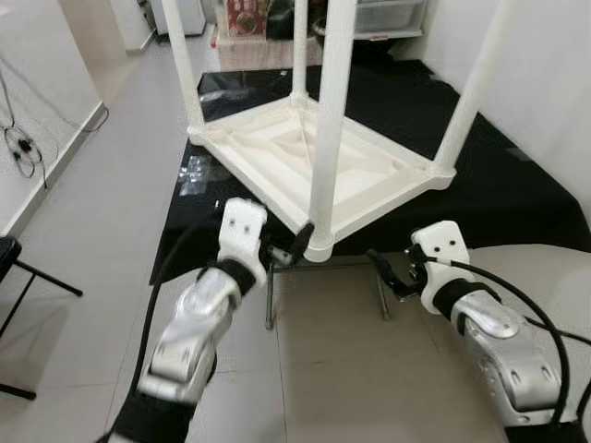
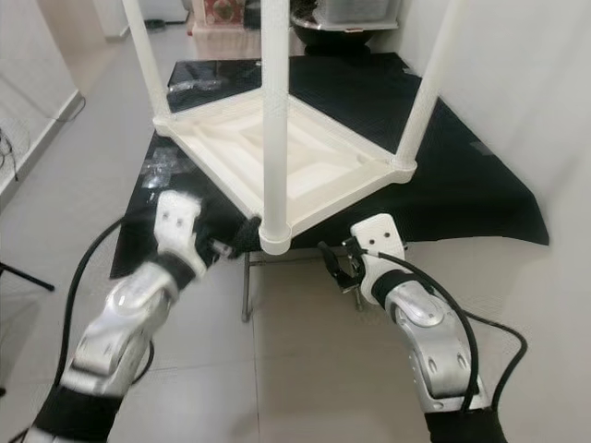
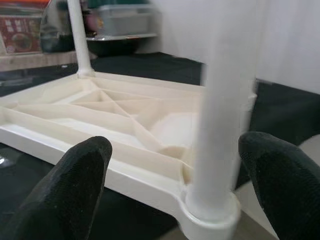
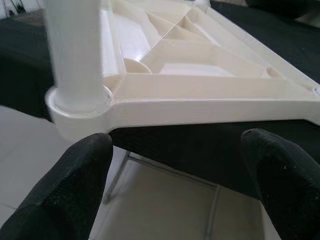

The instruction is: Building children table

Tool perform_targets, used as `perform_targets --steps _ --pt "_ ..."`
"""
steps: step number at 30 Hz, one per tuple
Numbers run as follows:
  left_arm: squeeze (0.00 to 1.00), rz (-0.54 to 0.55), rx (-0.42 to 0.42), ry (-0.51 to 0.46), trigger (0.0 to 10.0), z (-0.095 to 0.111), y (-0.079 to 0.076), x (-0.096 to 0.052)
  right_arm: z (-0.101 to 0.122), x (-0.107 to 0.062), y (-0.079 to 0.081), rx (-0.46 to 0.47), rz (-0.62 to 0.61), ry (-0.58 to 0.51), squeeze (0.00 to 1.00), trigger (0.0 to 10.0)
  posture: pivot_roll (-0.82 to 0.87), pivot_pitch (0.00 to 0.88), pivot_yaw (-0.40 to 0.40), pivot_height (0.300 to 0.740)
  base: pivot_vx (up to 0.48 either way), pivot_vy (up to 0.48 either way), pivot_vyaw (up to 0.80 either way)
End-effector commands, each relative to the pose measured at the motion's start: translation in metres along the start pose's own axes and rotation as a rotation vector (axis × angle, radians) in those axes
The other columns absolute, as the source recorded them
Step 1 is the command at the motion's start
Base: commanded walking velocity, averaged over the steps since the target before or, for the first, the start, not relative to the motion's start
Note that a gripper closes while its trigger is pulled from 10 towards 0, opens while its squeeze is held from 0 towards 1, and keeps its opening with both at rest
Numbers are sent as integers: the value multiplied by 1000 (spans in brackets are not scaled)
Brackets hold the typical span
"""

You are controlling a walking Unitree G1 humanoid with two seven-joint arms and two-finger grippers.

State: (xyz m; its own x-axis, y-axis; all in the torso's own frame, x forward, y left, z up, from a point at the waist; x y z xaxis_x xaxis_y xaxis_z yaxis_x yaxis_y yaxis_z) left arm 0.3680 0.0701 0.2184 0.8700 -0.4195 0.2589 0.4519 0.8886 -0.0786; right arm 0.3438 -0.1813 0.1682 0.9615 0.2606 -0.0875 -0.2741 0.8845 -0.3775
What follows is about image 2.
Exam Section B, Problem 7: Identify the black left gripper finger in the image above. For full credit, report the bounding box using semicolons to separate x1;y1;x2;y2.
229;215;262;257

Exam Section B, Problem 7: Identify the grey metal table leg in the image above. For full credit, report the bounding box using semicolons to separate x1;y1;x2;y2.
241;258;253;322

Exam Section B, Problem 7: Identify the large clear tape patch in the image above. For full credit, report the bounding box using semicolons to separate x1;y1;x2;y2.
143;148;182;190

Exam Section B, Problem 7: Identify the black table cloth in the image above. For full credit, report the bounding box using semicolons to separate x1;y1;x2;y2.
111;54;550;278

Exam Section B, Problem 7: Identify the narrow clear tape strip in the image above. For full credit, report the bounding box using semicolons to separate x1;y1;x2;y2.
171;76;223;93

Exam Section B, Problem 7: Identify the beige patterned bench cloth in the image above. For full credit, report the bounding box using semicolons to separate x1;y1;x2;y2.
192;23;264;61

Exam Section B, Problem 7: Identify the black round bowl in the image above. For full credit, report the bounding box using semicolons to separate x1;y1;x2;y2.
291;14;380;53

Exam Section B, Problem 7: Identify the red printed carton box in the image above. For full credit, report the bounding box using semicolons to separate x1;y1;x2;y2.
203;0;246;27

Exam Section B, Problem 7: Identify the clear plastic storage box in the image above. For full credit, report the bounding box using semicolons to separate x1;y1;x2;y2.
314;0;400;29

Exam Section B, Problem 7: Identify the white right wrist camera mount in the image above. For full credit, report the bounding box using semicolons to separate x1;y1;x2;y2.
349;214;407;296

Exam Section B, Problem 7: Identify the thin black wall cable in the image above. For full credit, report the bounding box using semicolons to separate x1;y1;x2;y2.
0;92;89;181

